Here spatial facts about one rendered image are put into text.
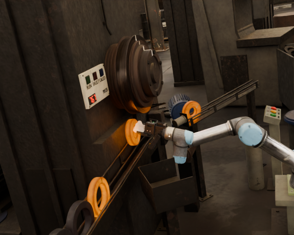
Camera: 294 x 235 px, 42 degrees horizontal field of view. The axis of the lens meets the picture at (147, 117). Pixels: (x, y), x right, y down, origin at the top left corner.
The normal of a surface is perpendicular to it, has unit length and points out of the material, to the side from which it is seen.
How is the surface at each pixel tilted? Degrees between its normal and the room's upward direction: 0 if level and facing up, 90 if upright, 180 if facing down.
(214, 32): 90
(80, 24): 90
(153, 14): 90
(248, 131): 86
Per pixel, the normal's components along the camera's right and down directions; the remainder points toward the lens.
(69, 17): 0.93, -0.05
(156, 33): -0.32, 0.33
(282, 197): -0.16, -0.94
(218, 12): -0.54, 0.34
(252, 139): -0.15, 0.23
